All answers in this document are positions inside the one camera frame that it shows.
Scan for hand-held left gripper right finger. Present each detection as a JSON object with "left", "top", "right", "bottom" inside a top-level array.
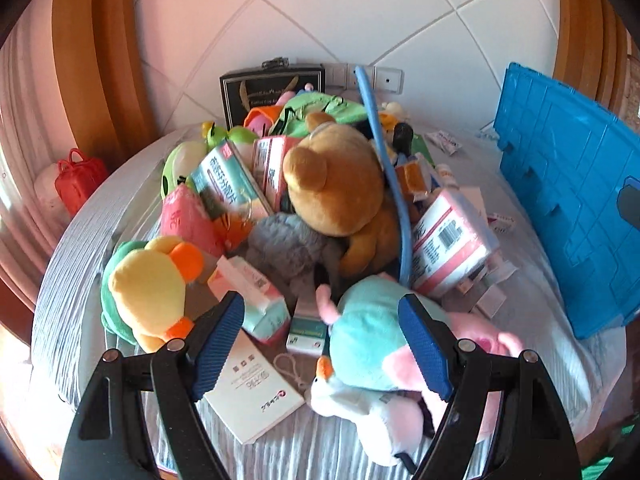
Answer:
[{"left": 397, "top": 292, "right": 583, "bottom": 480}]

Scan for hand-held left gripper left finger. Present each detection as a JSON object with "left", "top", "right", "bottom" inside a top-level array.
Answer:
[{"left": 59, "top": 290, "right": 246, "bottom": 480}]

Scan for yellow plush turtle orange feet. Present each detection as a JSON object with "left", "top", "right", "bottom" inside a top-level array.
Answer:
[{"left": 100, "top": 236, "right": 206, "bottom": 353}]

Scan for blue plastic crate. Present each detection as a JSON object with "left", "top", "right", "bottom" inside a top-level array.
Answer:
[{"left": 492, "top": 62, "right": 640, "bottom": 341}]

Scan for teal and pink plush toy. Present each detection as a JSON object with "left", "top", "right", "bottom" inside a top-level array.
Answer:
[{"left": 315, "top": 275, "right": 523, "bottom": 443}]

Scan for pink and teal carton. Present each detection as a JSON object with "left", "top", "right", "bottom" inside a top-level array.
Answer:
[{"left": 207, "top": 255, "right": 292, "bottom": 345}]

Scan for small white green box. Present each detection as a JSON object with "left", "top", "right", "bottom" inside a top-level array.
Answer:
[{"left": 286, "top": 297, "right": 331, "bottom": 358}]

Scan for white goose plush toy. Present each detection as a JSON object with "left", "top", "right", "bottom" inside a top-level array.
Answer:
[{"left": 307, "top": 355, "right": 436, "bottom": 468}]

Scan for large white pink package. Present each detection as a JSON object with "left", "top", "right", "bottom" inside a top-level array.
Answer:
[{"left": 410, "top": 187, "right": 501, "bottom": 298}]

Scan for grey plush toy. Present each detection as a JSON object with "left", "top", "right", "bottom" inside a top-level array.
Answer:
[{"left": 245, "top": 212, "right": 346, "bottom": 306}]

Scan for pink packet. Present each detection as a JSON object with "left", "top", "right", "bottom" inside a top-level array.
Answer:
[{"left": 160, "top": 182, "right": 226, "bottom": 258}]

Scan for small white red box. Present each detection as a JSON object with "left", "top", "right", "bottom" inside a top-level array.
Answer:
[{"left": 487, "top": 212, "right": 517, "bottom": 233}]

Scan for teal and white carton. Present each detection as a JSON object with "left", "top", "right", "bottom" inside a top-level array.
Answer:
[{"left": 190, "top": 140, "right": 276, "bottom": 221}]

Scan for orange packet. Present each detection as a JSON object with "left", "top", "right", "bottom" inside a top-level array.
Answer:
[{"left": 397, "top": 160, "right": 431, "bottom": 196}]

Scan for white and green plush toy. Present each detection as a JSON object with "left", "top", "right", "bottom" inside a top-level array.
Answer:
[{"left": 160, "top": 140, "right": 211, "bottom": 201}]

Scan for pink and white carton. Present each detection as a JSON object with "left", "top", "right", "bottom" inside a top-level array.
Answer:
[{"left": 251, "top": 135, "right": 301, "bottom": 211}]

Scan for brown teddy bear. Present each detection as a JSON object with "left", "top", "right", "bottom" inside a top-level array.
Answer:
[{"left": 282, "top": 112, "right": 416, "bottom": 278}]

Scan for white toothpaste tube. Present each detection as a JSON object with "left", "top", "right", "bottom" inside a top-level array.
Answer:
[{"left": 425, "top": 130, "right": 463, "bottom": 156}]

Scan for black bottle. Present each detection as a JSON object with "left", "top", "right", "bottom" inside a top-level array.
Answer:
[{"left": 392, "top": 122, "right": 415, "bottom": 161}]

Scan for green frog plush toy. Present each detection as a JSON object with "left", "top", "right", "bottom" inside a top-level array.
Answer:
[{"left": 200, "top": 120, "right": 258, "bottom": 153}]

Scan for red toy suitcase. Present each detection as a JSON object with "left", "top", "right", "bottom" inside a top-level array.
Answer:
[{"left": 54, "top": 148, "right": 110, "bottom": 216}]

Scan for white sack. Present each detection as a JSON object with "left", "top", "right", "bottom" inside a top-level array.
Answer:
[{"left": 34, "top": 162, "right": 71, "bottom": 223}]

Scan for orange and pink plush toy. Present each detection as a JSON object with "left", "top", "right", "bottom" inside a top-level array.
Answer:
[{"left": 243, "top": 105, "right": 281, "bottom": 136}]

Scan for yellow and white plush toy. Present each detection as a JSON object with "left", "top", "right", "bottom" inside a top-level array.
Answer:
[{"left": 380, "top": 102, "right": 411, "bottom": 136}]

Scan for green fabric toy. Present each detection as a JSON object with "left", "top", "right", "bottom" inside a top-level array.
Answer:
[{"left": 270, "top": 92, "right": 371, "bottom": 138}]

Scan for black framed gift box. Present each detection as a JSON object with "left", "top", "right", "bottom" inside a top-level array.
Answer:
[{"left": 219, "top": 57, "right": 326, "bottom": 131}]

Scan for white pleated curtain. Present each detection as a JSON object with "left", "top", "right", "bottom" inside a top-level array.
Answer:
[{"left": 0, "top": 25, "right": 76, "bottom": 321}]

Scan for white string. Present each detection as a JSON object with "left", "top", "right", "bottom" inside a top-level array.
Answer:
[{"left": 272, "top": 352, "right": 306, "bottom": 391}]

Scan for blue flexible hose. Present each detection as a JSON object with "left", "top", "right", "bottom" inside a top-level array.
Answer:
[{"left": 354, "top": 65, "right": 416, "bottom": 286}]

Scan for wall socket panel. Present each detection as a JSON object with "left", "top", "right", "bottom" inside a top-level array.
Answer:
[{"left": 322, "top": 62, "right": 403, "bottom": 93}]

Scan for wooden door frame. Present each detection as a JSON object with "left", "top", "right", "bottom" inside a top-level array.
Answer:
[
  {"left": 552, "top": 0, "right": 633, "bottom": 106},
  {"left": 50, "top": 0, "right": 161, "bottom": 171}
]

